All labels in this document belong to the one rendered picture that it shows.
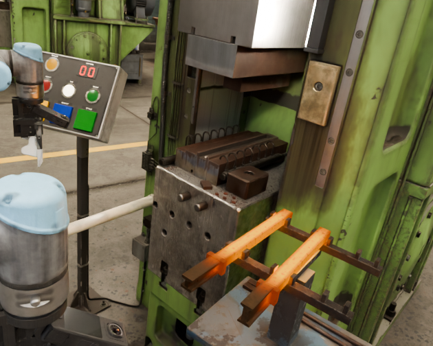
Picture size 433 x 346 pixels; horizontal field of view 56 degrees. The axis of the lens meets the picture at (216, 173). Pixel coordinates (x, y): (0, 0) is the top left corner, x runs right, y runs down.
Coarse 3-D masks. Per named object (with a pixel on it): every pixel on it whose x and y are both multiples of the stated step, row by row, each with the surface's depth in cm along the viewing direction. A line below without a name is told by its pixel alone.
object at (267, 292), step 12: (312, 240) 100; (324, 240) 103; (300, 252) 94; (312, 252) 96; (288, 264) 89; (300, 264) 91; (276, 276) 85; (288, 276) 85; (264, 288) 79; (276, 288) 80; (252, 300) 76; (264, 300) 80; (276, 300) 81; (252, 312) 76
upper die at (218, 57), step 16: (192, 48) 128; (208, 48) 124; (224, 48) 120; (240, 48) 118; (272, 48) 130; (288, 48) 137; (192, 64) 129; (208, 64) 125; (224, 64) 121; (240, 64) 121; (256, 64) 127; (272, 64) 134; (288, 64) 141; (304, 64) 149
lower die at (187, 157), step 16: (192, 144) 149; (208, 144) 148; (224, 144) 151; (256, 144) 154; (176, 160) 145; (192, 160) 139; (208, 160) 135; (224, 160) 136; (240, 160) 140; (208, 176) 136
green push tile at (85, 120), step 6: (78, 108) 149; (78, 114) 149; (84, 114) 148; (90, 114) 148; (96, 114) 148; (78, 120) 148; (84, 120) 148; (90, 120) 148; (78, 126) 148; (84, 126) 148; (90, 126) 147
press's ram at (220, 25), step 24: (192, 0) 124; (216, 0) 118; (240, 0) 113; (264, 0) 110; (288, 0) 119; (312, 0) 128; (192, 24) 126; (216, 24) 120; (240, 24) 114; (264, 24) 114; (288, 24) 123; (264, 48) 119
